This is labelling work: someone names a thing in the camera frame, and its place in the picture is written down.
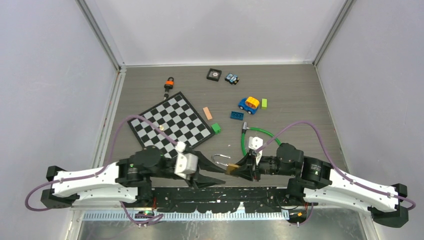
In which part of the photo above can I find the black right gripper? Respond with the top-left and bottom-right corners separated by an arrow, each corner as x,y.
230,150 -> 296,182

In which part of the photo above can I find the green cable lock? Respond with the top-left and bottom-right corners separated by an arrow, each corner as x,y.
240,121 -> 282,157

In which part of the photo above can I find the brass padlock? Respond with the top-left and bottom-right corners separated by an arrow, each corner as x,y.
211,153 -> 240,176

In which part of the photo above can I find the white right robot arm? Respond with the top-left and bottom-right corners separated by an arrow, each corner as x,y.
229,143 -> 409,228

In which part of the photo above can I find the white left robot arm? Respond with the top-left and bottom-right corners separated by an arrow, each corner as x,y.
40,145 -> 225,209

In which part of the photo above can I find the black white chessboard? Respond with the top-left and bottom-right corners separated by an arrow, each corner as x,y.
127,92 -> 215,158

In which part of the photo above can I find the lime green block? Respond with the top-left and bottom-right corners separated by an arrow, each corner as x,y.
261,98 -> 268,110

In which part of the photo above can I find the blue yellow toy car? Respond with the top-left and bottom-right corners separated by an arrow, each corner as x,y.
238,96 -> 260,115

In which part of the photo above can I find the blue toy brick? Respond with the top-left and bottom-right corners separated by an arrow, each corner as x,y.
230,111 -> 244,121

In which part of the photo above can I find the green toy brick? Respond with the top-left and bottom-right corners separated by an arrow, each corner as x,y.
211,123 -> 222,135

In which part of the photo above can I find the small wooden block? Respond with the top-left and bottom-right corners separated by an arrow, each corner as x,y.
202,107 -> 213,121

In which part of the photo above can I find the orange black padlock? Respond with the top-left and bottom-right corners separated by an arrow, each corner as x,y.
164,77 -> 174,93

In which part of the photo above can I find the blue owl toy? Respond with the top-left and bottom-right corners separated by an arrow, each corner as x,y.
225,73 -> 240,85

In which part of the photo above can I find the black square box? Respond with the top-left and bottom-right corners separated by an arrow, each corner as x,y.
206,68 -> 222,82

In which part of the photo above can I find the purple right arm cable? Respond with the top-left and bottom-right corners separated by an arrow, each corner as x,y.
256,120 -> 417,211

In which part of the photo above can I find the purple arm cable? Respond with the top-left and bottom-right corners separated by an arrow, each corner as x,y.
256,120 -> 417,211
24,114 -> 181,212

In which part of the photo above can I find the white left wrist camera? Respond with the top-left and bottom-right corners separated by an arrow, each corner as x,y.
174,141 -> 198,180

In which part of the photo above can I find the aluminium frame rail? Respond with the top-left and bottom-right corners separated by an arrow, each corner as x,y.
91,65 -> 127,168

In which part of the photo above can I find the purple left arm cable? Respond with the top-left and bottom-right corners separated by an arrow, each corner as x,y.
24,114 -> 181,212

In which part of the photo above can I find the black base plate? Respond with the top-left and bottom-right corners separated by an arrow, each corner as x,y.
120,186 -> 319,215

